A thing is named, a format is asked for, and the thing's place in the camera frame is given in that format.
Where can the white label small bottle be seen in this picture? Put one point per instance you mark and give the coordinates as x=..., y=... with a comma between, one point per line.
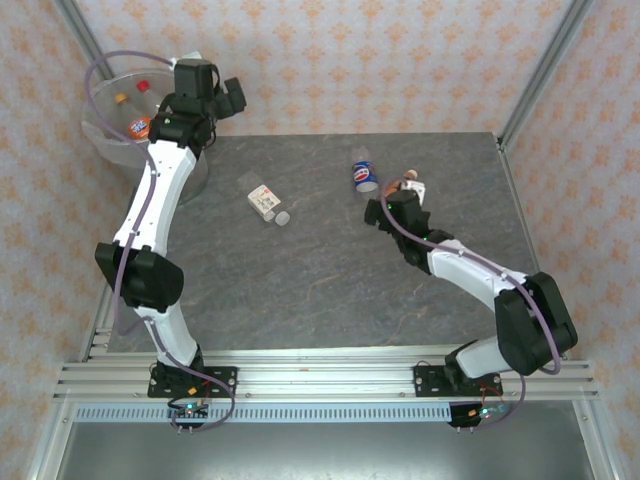
x=262, y=200

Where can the blue label cola bottle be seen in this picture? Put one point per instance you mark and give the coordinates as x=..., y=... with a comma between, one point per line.
x=364, y=172

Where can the aluminium frame post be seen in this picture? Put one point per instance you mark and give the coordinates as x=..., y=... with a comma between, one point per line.
x=545, y=70
x=80, y=30

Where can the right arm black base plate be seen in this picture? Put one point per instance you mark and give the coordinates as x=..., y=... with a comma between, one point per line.
x=425, y=380

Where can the aluminium frame leg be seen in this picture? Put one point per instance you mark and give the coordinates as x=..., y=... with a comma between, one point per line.
x=48, y=445
x=599, y=445

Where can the red label plastic bottle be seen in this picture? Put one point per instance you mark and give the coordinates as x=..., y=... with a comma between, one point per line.
x=143, y=86

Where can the aluminium table side rail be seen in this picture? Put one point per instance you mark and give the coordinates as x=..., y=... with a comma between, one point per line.
x=526, y=225
x=97, y=340

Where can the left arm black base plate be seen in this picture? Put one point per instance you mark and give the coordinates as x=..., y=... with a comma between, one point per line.
x=220, y=380

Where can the aluminium mounting rail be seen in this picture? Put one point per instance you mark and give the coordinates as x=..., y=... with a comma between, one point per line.
x=325, y=380

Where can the clear plastic bin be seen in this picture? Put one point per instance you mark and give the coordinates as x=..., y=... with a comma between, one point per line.
x=195, y=175

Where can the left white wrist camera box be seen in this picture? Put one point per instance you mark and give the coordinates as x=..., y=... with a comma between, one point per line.
x=192, y=54

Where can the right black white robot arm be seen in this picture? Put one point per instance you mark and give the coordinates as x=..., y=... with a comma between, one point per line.
x=530, y=320

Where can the brown label plastic bottle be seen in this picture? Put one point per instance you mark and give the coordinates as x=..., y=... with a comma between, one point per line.
x=392, y=186

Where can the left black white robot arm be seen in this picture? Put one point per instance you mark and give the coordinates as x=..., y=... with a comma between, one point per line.
x=145, y=280

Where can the orange label plastic bottle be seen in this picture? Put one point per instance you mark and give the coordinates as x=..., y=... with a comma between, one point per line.
x=139, y=127

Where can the grey metal panel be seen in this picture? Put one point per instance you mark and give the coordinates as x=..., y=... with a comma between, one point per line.
x=325, y=450

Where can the clear plastic bin liner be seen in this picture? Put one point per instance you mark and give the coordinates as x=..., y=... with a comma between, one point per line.
x=97, y=137

